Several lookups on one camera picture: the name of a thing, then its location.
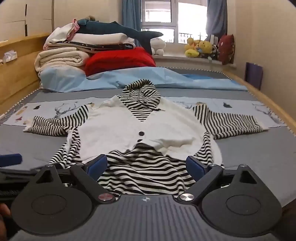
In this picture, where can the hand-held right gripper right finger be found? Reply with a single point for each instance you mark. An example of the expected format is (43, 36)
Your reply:
(195, 168)

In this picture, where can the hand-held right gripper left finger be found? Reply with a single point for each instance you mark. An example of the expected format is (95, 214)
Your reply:
(97, 165)

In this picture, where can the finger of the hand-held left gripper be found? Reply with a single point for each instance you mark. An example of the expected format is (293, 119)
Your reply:
(16, 172)
(10, 159)

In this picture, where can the striped hooded sweater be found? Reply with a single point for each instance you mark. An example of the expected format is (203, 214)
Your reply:
(143, 122)

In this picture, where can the person's left hand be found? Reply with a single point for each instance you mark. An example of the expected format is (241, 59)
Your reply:
(4, 213)

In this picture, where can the grey printed bed sheet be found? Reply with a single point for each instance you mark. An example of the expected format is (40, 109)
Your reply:
(249, 150)

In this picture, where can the wooden headboard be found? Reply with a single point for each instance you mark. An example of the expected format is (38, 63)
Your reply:
(18, 76)

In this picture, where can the light blue sheet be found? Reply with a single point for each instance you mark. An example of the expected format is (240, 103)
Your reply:
(129, 77)

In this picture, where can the tissue box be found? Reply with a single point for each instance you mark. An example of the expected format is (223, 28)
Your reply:
(9, 56)

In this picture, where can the red blanket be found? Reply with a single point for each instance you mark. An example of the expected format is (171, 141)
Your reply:
(120, 60)

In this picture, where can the purple box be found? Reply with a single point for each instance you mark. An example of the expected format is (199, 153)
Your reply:
(254, 75)

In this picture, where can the cream folded blanket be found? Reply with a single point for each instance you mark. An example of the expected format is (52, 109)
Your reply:
(60, 59)

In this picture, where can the black and white plush toy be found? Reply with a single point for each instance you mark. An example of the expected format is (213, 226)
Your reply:
(215, 52)

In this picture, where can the yellow duck plush toy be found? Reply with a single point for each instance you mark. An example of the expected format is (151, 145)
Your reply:
(191, 49)

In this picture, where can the yellow round plush toy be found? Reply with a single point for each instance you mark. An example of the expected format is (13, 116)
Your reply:
(205, 47)

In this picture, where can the dark red cushion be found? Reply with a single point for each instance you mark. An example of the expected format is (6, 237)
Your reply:
(227, 48)

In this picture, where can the white folded blanket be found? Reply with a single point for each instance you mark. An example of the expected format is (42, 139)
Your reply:
(101, 38)

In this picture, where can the dark blue shark plush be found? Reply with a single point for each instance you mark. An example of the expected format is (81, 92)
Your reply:
(108, 29)

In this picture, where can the pink and white cloth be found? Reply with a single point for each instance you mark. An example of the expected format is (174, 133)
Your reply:
(63, 30)

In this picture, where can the cream wardrobe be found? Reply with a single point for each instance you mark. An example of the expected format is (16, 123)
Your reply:
(23, 16)

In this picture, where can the blue curtain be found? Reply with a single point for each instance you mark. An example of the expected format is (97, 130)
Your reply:
(217, 18)
(130, 18)

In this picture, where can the window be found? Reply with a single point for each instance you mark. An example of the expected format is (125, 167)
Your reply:
(159, 14)

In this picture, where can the wooden bed frame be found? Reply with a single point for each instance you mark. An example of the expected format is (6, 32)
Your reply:
(266, 97)

